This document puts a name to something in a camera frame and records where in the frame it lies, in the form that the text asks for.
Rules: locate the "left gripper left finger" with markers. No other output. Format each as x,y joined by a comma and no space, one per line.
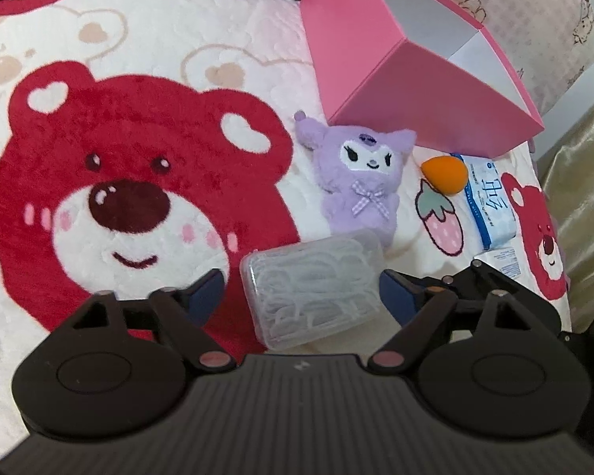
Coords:
182,315

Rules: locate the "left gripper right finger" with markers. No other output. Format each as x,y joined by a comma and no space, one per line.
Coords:
419,310

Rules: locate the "clear plastic floss box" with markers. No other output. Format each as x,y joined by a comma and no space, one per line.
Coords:
312,290

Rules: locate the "blue white tissue pack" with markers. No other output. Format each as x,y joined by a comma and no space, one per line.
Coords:
488,202

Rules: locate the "orange makeup sponge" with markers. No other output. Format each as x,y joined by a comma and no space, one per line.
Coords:
447,174

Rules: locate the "purple plush toy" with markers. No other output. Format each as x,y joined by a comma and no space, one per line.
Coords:
360,171

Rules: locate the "small white packet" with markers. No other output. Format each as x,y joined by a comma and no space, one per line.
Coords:
504,260

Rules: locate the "gold satin curtain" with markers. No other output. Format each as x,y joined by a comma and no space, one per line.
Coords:
569,184

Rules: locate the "pink cardboard box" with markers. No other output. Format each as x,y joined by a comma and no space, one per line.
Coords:
424,65

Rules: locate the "pink checkered pillow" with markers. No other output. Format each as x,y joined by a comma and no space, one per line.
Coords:
549,42

